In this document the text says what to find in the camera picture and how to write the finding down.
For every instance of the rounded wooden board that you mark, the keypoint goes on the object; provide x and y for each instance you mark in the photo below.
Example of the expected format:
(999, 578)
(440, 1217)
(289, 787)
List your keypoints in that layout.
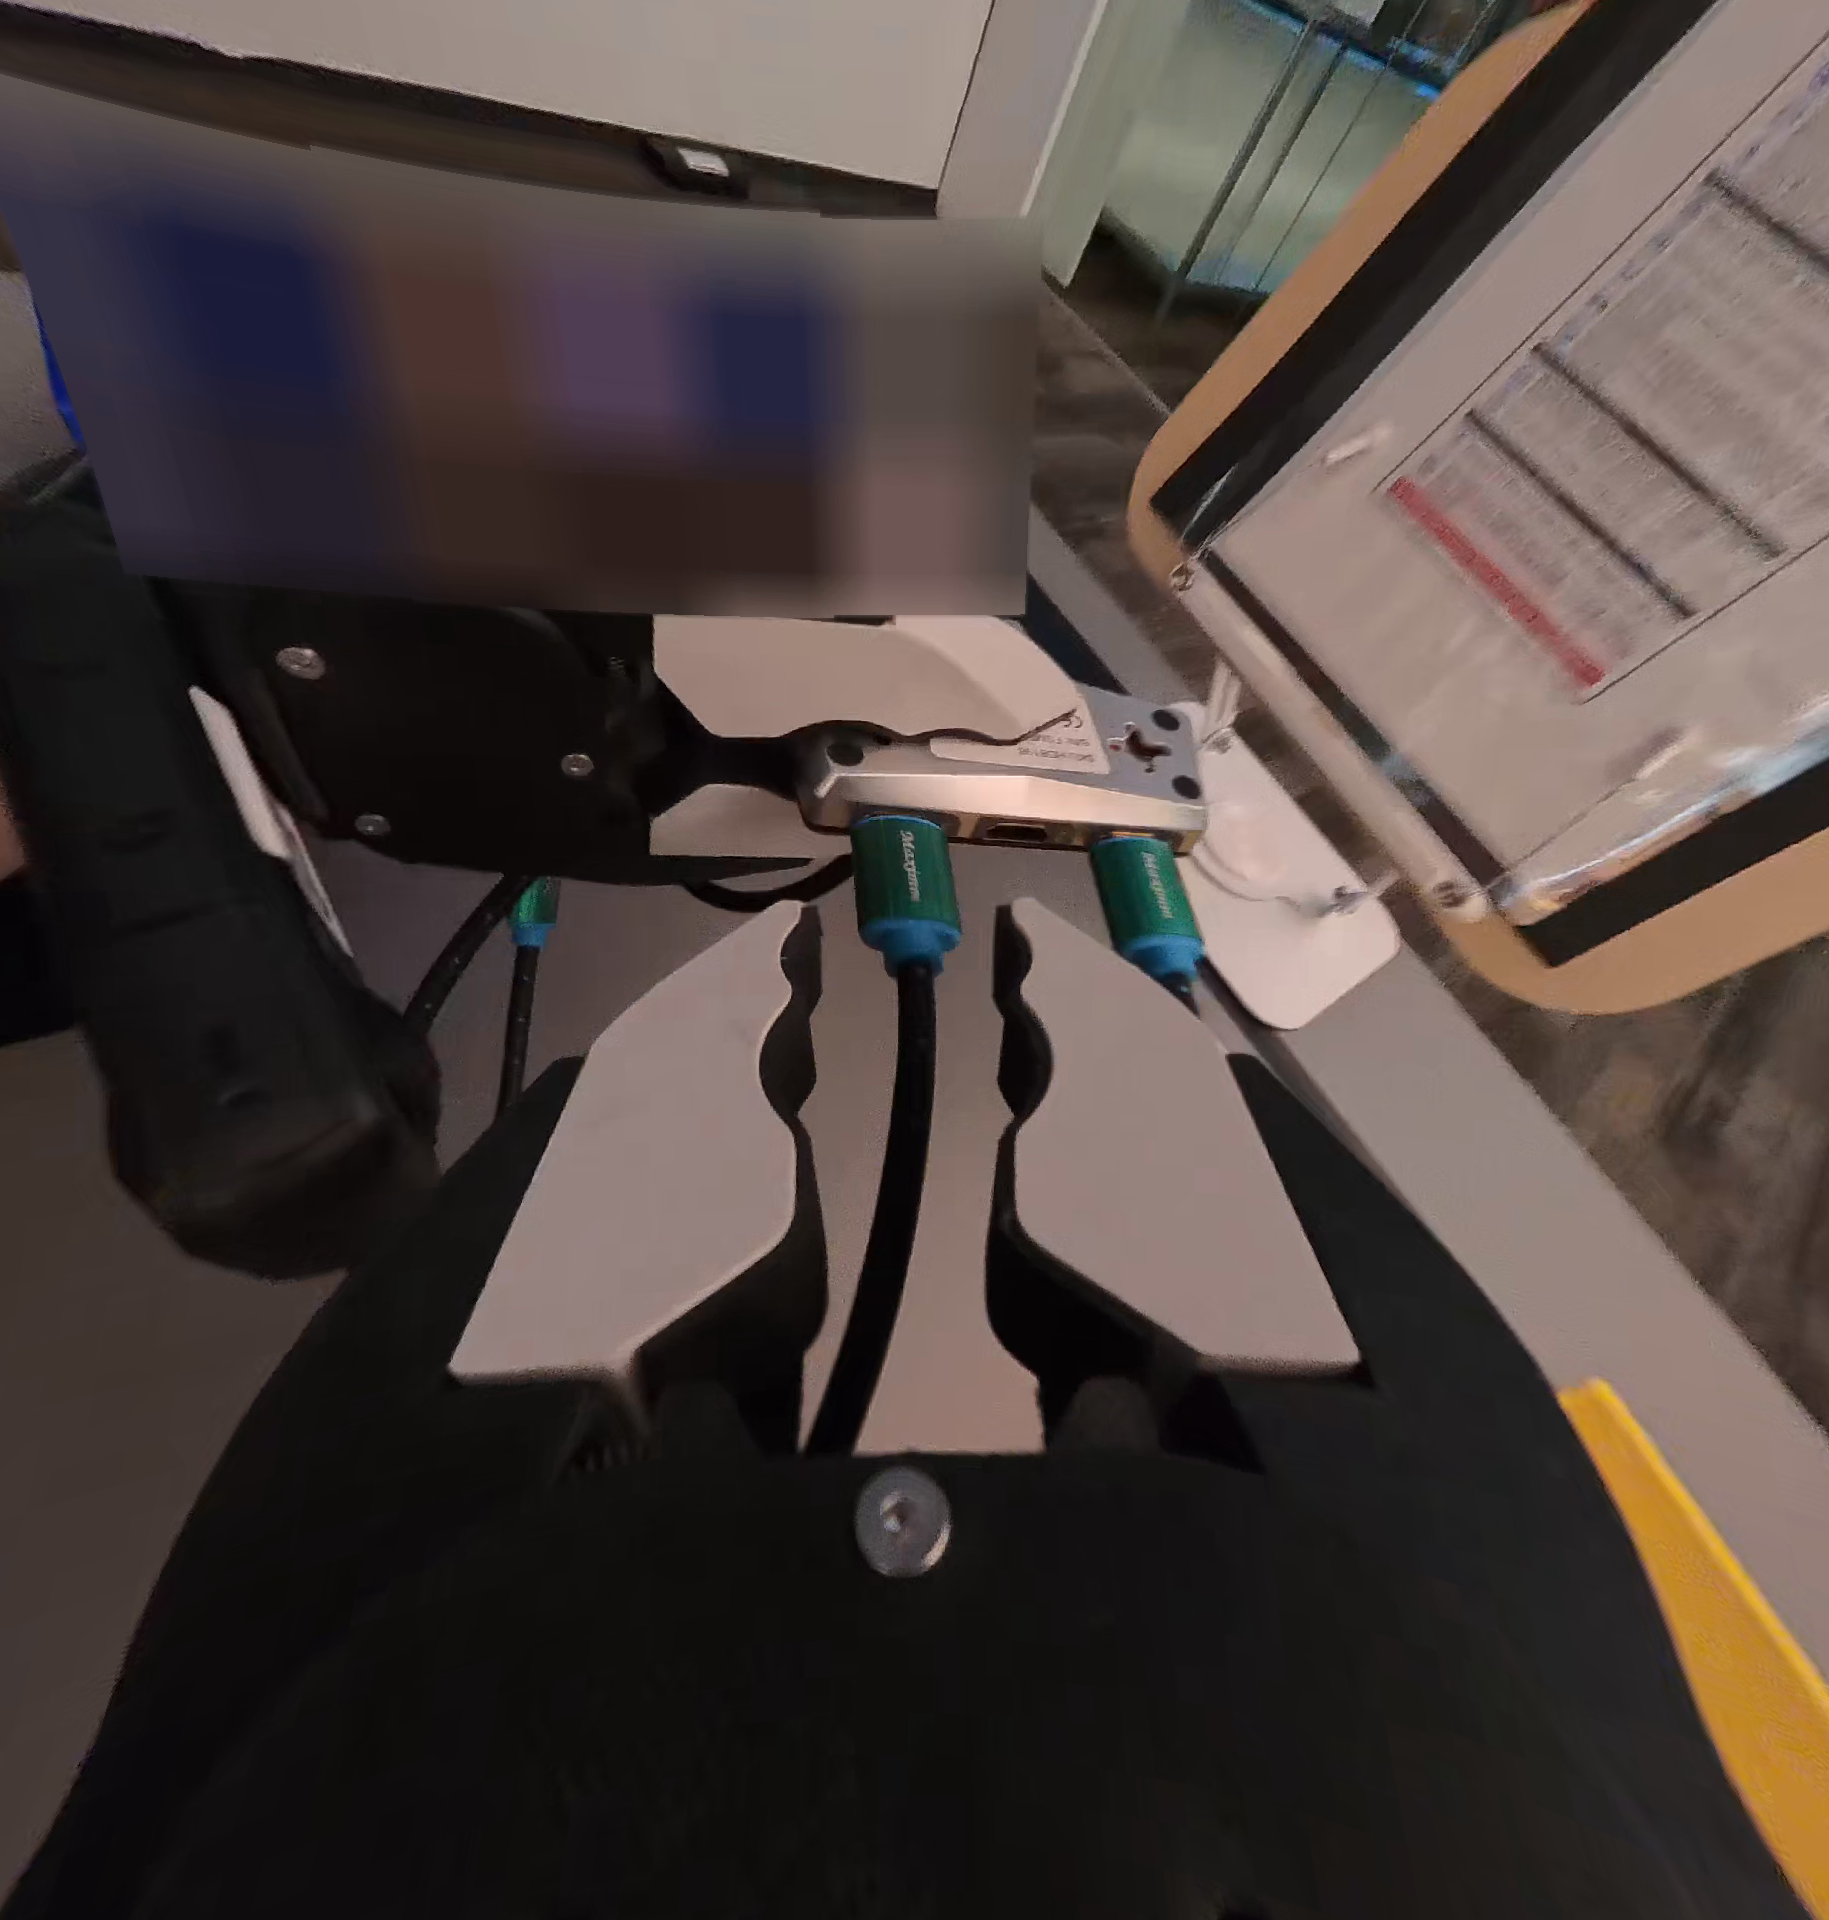
(1680, 976)

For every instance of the instruction sheet on black board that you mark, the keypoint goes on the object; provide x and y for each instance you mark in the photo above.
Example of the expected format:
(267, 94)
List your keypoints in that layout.
(1454, 247)

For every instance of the printed instruction sheet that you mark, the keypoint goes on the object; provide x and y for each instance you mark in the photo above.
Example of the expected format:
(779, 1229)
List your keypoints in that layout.
(1680, 450)

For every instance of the white standoff pin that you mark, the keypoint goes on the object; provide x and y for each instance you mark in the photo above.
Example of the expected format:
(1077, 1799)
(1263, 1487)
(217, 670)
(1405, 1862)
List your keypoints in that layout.
(1351, 444)

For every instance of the yellow plastic bin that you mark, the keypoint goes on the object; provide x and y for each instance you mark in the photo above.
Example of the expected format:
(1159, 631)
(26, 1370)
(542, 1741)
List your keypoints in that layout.
(1755, 1725)

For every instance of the white metal base plate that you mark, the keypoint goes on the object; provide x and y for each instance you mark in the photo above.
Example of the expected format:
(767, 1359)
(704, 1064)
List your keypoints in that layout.
(1304, 952)

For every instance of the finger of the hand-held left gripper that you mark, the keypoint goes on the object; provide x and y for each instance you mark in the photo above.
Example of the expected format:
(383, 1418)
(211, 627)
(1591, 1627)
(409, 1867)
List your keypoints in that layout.
(856, 676)
(736, 825)

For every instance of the silver HDMI switch box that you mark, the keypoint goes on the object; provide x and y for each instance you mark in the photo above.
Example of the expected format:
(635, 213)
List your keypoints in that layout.
(1066, 746)

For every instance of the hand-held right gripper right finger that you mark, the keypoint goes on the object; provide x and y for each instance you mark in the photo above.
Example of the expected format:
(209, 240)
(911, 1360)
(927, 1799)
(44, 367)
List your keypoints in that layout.
(1170, 1186)

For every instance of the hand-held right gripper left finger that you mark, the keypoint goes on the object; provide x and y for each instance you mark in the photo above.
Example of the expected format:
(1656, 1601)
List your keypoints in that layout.
(660, 1170)

